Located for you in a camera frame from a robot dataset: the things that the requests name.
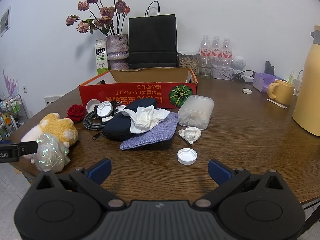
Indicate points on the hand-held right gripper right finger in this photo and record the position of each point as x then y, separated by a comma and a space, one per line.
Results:
218, 172

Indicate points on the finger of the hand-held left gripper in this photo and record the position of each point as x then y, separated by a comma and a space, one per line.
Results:
5, 142
27, 147

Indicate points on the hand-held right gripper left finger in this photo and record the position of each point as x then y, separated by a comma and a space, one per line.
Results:
101, 170

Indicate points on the iridescent ball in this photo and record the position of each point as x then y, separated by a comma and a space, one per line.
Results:
50, 155

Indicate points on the red artificial rose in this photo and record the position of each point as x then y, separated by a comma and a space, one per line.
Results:
75, 111

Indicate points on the white ribbed bottle cap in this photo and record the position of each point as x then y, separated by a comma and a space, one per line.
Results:
104, 108

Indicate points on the red cardboard box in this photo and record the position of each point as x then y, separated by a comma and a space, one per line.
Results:
140, 95

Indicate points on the brown wooden desktop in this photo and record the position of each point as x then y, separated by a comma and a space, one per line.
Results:
150, 172

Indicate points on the metal storage rack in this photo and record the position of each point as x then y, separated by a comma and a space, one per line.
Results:
12, 115

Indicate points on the yellow white plush toy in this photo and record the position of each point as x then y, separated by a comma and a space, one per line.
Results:
60, 128

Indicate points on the navy zip case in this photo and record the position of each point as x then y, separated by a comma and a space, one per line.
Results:
115, 128

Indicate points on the small crumpled white tissue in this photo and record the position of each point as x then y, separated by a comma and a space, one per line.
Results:
190, 134

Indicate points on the purple decorative grass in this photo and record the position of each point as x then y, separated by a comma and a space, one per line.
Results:
10, 82

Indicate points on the blue woven fabric pouch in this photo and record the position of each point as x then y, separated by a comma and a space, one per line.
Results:
155, 135

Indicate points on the translucent cotton swab box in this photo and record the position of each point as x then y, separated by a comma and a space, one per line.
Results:
197, 110

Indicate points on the large crumpled white tissue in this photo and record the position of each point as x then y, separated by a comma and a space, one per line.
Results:
145, 120

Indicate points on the white paper strip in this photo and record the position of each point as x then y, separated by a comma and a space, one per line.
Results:
276, 103

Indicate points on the white charger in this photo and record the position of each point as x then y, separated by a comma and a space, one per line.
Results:
247, 79

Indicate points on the white tin box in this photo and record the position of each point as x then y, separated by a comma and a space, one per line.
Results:
221, 73

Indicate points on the purple tissue pack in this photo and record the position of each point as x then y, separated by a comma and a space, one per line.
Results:
261, 81

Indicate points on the yellow mug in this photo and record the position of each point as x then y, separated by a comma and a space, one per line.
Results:
283, 92

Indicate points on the clear glass cup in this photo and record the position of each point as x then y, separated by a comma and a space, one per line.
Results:
206, 67

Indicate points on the white round speaker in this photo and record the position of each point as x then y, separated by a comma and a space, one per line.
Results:
238, 62

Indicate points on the white green milk carton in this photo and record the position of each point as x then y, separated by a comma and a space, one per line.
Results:
101, 57

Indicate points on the clear seed container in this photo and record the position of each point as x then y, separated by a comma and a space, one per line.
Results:
187, 62

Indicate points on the black upright device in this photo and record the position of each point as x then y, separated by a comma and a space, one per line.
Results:
273, 70
268, 67

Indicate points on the small green spray bottle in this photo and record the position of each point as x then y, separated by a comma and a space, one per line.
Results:
291, 77

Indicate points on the purple mottled vase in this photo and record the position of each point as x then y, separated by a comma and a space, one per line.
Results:
117, 51

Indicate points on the yellow thermos jug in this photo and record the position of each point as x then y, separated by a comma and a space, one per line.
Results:
310, 92

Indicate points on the clear water bottle red label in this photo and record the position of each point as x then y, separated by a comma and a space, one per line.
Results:
205, 47
227, 50
216, 48

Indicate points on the black paper bag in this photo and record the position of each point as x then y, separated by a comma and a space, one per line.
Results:
152, 40

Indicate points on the dried pink rose bouquet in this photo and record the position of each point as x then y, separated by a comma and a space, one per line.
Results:
107, 12

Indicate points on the white wall socket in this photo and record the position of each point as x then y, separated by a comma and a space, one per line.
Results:
24, 88

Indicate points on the wall poster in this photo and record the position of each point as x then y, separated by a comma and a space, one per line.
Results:
5, 20

